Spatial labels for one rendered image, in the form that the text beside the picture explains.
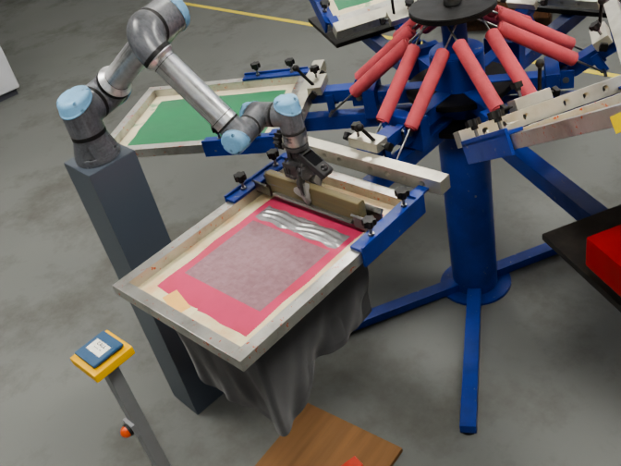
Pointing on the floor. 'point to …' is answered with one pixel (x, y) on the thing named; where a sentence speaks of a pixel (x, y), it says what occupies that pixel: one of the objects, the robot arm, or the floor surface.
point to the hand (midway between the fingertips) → (314, 199)
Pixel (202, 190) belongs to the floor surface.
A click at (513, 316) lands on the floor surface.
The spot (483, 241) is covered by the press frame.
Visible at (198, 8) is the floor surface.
